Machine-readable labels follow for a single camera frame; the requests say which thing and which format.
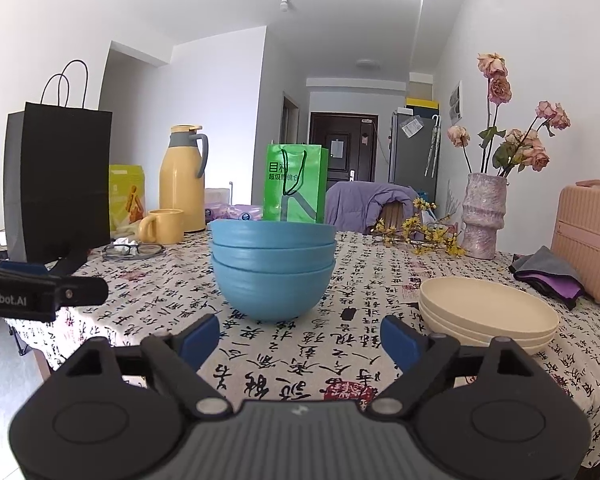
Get blue bowl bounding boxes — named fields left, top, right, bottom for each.
left=211, top=258, right=336, bottom=323
left=208, top=219, right=336, bottom=249
left=211, top=242, right=337, bottom=274

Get cream plate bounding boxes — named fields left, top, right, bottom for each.
left=419, top=276, right=560, bottom=339
left=424, top=326, right=554, bottom=357
left=420, top=312, right=555, bottom=353

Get calligraphy tablecloth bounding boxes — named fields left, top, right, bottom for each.
left=4, top=228, right=600, bottom=470

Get eyeglasses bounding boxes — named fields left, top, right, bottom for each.
left=102, top=242, right=166, bottom=261

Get yellow flower branch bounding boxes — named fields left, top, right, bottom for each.
left=370, top=196, right=466, bottom=257

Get yellow mug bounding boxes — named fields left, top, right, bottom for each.
left=137, top=209, right=184, bottom=245

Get black paper bag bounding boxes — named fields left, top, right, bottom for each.
left=2, top=58, right=114, bottom=265

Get purple plastic bag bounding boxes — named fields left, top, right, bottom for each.
left=204, top=203, right=262, bottom=223

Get wooden chair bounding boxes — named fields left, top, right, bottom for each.
left=376, top=202, right=408, bottom=233

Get purple jacket on chair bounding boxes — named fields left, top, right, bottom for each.
left=324, top=181, right=418, bottom=234

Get grey purple cloth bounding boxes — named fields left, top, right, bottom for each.
left=509, top=246, right=585, bottom=311

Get pink textured vase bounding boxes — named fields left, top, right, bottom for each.
left=462, top=172, right=507, bottom=260

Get yellow snack box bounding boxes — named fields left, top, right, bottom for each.
left=109, top=165, right=146, bottom=232

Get yellow thermos jug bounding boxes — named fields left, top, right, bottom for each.
left=159, top=125, right=209, bottom=232

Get grey refrigerator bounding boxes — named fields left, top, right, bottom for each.
left=388, top=106, right=439, bottom=202

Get green paper bag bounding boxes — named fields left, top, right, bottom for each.
left=262, top=144, right=329, bottom=223

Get pink suitcase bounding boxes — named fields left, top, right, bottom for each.
left=550, top=180, right=600, bottom=304

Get dark entrance door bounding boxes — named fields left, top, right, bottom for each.
left=309, top=112, right=378, bottom=188

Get dried pink roses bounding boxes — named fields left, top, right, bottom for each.
left=446, top=51, right=572, bottom=177

